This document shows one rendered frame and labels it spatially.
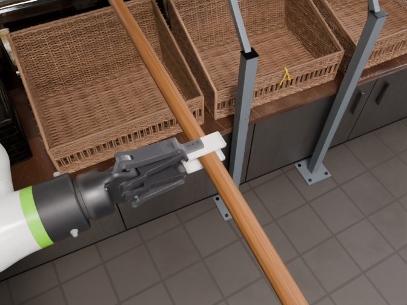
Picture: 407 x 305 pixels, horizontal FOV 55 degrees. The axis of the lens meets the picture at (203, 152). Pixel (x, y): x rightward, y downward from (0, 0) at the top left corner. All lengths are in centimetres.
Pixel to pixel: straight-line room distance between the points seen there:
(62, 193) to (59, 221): 4
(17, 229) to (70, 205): 7
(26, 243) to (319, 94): 130
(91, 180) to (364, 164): 182
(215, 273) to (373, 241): 76
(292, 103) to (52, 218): 118
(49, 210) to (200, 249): 132
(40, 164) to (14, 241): 90
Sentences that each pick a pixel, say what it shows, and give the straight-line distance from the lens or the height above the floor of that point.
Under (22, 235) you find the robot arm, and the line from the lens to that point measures 59.
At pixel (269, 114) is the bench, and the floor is 58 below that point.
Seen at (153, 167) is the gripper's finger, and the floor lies 122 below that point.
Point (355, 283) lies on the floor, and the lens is 191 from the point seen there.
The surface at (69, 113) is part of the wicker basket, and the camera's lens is 159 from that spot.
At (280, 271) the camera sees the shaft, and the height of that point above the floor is 121.
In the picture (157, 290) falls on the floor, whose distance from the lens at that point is 180.
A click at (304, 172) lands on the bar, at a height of 1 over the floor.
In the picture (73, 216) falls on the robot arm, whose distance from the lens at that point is 58.
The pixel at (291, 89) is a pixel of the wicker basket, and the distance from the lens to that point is 160.
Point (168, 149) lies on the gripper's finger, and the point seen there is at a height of 125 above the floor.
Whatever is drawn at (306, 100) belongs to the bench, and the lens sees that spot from 161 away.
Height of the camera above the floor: 172
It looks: 55 degrees down
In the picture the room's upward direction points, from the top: straight up
